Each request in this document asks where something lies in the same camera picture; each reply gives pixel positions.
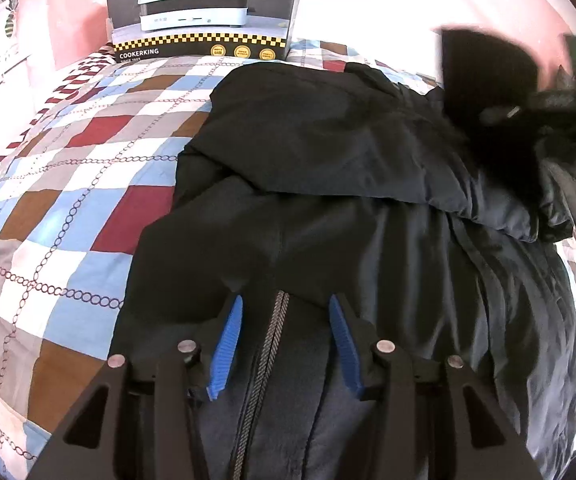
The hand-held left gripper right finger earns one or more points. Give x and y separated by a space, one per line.
343 345

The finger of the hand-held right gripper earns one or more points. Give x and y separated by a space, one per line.
510 111

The black padded jacket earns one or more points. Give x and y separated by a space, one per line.
343 160

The checkered bed sheet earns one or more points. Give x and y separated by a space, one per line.
68 185

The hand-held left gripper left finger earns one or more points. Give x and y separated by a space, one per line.
225 345

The electric cooker cardboard box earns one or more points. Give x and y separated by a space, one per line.
203 5

